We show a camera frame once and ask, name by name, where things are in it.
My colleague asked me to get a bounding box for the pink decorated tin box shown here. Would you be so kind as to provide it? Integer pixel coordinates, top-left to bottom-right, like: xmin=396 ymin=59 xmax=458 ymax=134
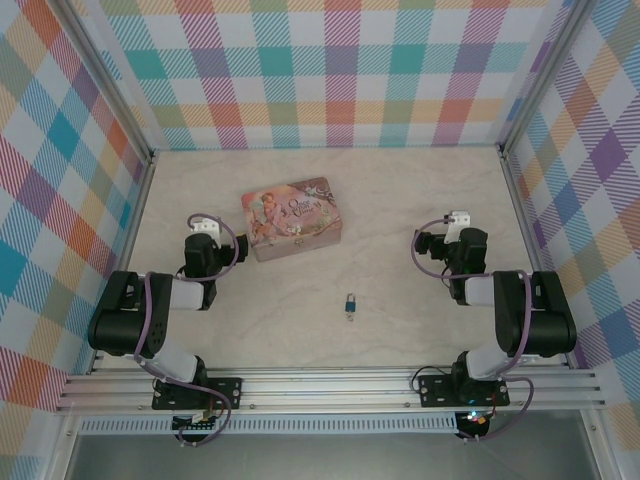
xmin=240 ymin=176 xmax=343 ymax=264

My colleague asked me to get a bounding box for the small circuit board with lights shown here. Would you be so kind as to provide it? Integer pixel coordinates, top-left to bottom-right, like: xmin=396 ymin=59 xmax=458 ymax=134
xmin=459 ymin=409 xmax=495 ymax=431

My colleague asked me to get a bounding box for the grey metal panel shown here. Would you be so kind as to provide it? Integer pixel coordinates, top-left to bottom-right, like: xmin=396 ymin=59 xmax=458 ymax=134
xmin=64 ymin=432 xmax=601 ymax=480

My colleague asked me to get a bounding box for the aluminium side rail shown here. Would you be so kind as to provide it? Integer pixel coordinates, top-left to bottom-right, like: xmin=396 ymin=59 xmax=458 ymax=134
xmin=499 ymin=144 xmax=575 ymax=371
xmin=87 ymin=149 xmax=159 ymax=376

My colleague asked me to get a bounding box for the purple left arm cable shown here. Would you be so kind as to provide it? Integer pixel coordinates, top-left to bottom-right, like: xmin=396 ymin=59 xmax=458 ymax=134
xmin=132 ymin=212 xmax=239 ymax=449

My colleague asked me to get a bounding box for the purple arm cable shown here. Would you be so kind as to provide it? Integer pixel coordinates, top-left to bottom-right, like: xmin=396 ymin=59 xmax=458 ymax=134
xmin=132 ymin=212 xmax=239 ymax=449
xmin=410 ymin=217 xmax=535 ymax=444

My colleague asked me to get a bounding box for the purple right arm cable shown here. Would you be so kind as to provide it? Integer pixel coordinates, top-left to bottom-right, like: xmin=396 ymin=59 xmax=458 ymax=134
xmin=410 ymin=217 xmax=535 ymax=444

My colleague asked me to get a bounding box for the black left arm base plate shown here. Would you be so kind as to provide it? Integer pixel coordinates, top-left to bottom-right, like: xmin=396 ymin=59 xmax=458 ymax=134
xmin=151 ymin=375 xmax=245 ymax=412

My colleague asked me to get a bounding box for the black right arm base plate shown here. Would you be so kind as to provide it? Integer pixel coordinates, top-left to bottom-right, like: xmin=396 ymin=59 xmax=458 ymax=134
xmin=417 ymin=373 xmax=511 ymax=409

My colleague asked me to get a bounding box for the aluminium mounting rail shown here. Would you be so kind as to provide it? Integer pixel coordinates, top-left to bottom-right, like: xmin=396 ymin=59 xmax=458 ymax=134
xmin=54 ymin=367 xmax=606 ymax=415

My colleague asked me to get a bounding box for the white slotted cable duct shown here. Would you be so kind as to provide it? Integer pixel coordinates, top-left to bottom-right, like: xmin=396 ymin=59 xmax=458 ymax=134
xmin=79 ymin=412 xmax=459 ymax=435

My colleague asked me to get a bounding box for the aluminium frame post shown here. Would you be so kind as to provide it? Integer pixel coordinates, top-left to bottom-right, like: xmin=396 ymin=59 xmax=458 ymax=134
xmin=59 ymin=0 xmax=157 ymax=164
xmin=499 ymin=0 xmax=590 ymax=157

